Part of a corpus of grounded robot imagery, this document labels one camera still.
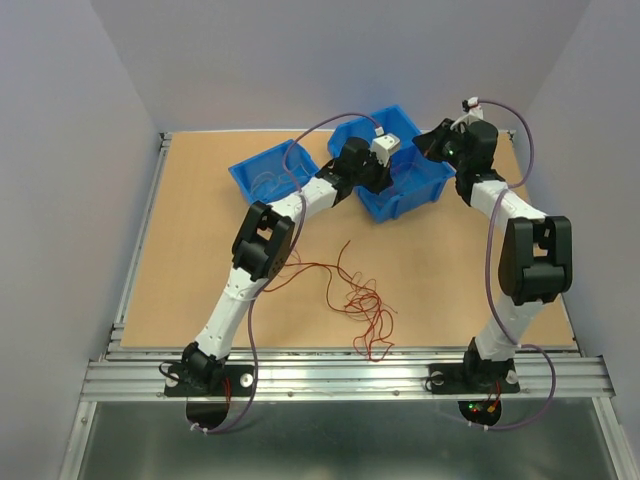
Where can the small blue plastic bin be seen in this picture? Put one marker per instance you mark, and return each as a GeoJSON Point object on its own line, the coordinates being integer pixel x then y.
{"type": "Point", "coordinates": [263, 178]}

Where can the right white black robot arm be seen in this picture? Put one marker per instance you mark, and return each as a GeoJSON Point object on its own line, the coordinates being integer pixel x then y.
{"type": "Point", "coordinates": [535, 264]}

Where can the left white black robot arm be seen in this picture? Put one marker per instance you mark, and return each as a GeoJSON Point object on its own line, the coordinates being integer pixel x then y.
{"type": "Point", "coordinates": [265, 240]}

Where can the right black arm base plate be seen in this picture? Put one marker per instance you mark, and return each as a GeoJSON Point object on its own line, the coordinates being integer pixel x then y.
{"type": "Point", "coordinates": [454, 378]}

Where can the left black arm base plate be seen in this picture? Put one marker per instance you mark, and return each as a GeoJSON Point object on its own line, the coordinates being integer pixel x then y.
{"type": "Point", "coordinates": [231, 381]}

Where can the large blue divided bin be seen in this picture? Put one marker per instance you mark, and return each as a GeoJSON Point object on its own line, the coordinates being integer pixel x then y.
{"type": "Point", "coordinates": [416, 180]}

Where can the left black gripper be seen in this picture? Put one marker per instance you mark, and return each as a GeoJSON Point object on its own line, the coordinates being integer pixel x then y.
{"type": "Point", "coordinates": [382, 178]}

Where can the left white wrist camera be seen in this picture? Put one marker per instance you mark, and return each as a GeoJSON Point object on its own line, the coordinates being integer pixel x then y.
{"type": "Point", "coordinates": [384, 147]}

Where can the aluminium extrusion rail frame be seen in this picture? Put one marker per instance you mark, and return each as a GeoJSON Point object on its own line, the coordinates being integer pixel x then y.
{"type": "Point", "coordinates": [329, 413]}

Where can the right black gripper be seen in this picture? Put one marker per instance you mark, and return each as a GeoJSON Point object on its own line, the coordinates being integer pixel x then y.
{"type": "Point", "coordinates": [431, 141]}

